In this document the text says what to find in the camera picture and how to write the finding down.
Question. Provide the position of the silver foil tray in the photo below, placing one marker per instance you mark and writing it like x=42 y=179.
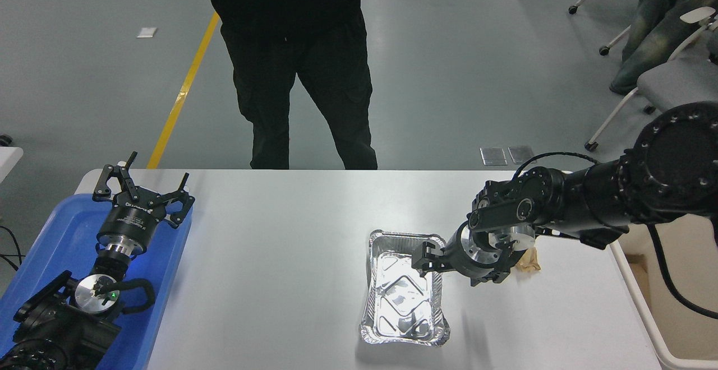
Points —
x=401 y=308

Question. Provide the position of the seated person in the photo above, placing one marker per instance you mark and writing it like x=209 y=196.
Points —
x=656 y=33

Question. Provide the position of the small white side table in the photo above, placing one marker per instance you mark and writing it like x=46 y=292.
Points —
x=7 y=160

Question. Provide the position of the standing person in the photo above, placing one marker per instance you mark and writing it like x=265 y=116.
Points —
x=291 y=50

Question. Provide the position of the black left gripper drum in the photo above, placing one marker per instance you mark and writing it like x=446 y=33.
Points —
x=132 y=218

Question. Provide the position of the large pale bin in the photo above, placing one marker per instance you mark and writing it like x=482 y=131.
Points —
x=690 y=336

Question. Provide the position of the metal floor plate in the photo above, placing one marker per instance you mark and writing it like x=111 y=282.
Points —
x=521 y=154
x=493 y=156

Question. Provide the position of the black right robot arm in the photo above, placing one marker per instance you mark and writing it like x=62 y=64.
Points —
x=679 y=157

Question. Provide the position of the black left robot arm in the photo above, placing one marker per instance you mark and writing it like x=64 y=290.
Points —
x=56 y=331

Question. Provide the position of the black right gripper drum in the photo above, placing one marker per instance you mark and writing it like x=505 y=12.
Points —
x=457 y=257

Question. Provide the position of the crumpled tan paper ball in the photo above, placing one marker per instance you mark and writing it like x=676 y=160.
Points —
x=530 y=260

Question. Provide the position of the grey padded chair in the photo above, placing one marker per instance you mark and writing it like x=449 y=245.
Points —
x=673 y=81

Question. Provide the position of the black caster wheel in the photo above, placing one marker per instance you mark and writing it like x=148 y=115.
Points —
x=4 y=140

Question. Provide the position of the blue plastic tray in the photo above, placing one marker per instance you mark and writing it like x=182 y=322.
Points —
x=61 y=230

